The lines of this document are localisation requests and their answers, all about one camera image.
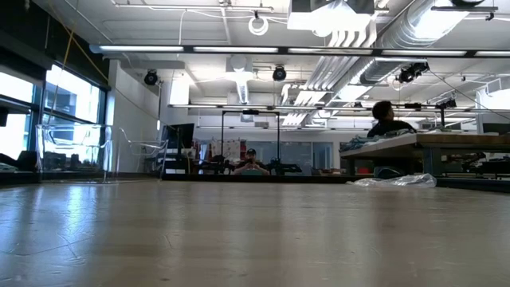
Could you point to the clear acrylic stand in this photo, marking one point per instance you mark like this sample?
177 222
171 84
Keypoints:
159 148

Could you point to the clear acrylic box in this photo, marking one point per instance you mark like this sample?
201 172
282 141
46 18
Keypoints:
71 137

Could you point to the cloth pile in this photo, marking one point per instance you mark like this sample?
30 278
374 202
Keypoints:
358 141

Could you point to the clear plastic bag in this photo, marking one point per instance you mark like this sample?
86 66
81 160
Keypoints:
398 181

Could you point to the wooden workbench steel legs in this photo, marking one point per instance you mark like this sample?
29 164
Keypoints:
458 140

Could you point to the silver ventilation duct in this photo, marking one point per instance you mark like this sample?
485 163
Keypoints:
402 28

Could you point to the white ceiling air unit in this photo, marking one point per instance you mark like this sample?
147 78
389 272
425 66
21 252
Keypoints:
318 20

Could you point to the black monitor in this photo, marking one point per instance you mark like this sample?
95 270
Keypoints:
179 135

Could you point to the black aluminium rig frame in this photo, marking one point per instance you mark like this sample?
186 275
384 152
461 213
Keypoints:
311 179

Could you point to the black ceiling spotlight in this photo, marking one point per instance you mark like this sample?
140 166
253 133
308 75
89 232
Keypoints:
410 72
279 74
447 104
151 78

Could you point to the person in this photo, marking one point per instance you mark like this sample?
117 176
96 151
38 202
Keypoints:
251 165
388 127

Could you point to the black gantry frame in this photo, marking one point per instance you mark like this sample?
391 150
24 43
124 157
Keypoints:
412 105

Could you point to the tall black stand frame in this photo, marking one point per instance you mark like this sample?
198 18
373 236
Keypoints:
250 112

